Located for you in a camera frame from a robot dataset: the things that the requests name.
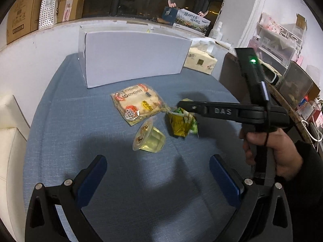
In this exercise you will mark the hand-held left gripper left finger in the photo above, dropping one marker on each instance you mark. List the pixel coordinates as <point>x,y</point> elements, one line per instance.
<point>92,179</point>

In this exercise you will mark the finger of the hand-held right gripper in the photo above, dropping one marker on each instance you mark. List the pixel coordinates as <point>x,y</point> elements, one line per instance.
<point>214,111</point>

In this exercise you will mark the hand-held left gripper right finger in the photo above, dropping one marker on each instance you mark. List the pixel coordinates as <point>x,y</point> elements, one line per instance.
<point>224,181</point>

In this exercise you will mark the small green snack packet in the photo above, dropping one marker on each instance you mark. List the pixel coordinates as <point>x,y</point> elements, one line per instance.
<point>181,123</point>

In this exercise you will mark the clear jelly cup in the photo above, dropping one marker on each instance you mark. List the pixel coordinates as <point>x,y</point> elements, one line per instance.
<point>149,137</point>

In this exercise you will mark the clear rice cracker packet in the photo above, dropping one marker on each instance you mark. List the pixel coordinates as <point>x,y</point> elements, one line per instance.
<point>137,103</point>

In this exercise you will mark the white cardboard box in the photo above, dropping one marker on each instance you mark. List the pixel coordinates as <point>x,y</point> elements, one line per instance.
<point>133,55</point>

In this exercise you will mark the person's right forearm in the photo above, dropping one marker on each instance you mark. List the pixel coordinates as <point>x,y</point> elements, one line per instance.
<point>307,194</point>

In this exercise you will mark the person's right hand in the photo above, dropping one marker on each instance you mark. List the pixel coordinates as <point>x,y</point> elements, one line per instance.
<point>285,153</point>

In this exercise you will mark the white rounded device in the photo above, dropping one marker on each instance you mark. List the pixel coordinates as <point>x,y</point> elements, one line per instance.
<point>272,74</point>

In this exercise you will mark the wooden side shelf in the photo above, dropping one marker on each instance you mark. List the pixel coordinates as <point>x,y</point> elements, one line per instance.
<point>229,68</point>

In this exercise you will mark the clear plastic container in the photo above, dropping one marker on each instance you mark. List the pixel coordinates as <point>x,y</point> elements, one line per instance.
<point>294,85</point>

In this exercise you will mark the clear plastic drawer unit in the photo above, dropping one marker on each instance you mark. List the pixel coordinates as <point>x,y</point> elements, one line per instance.
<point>280,45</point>

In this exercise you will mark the white tube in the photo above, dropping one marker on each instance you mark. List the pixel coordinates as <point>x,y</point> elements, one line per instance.
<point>223,44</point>

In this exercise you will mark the yellow tissue pack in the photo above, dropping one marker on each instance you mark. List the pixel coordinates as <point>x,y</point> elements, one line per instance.
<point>199,59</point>

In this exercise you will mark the pink floral pouch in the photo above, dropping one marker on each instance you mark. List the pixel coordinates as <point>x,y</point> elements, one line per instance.
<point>270,22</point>

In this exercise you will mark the white plastic bottle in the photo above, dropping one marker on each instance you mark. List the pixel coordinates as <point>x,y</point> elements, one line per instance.
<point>215,31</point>

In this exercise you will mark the small cardboard piece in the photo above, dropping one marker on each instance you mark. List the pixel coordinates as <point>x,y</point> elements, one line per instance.
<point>301,21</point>

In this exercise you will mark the white ottoman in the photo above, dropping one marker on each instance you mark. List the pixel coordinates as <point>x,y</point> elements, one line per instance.
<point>11,156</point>

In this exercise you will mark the landscape-print tissue box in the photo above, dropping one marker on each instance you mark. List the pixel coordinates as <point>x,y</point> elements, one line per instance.
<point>193,21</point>

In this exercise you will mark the small dark blue box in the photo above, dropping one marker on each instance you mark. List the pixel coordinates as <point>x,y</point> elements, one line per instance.
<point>169,15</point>

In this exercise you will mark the small open cardboard box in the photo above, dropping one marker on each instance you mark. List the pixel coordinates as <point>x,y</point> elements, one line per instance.
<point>69,7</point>

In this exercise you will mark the dotted white paper bag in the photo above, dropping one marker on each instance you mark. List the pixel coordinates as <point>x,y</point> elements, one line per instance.
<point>48,5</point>

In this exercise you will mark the large brown cardboard box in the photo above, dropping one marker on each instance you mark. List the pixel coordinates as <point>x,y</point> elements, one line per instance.
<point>22,12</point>

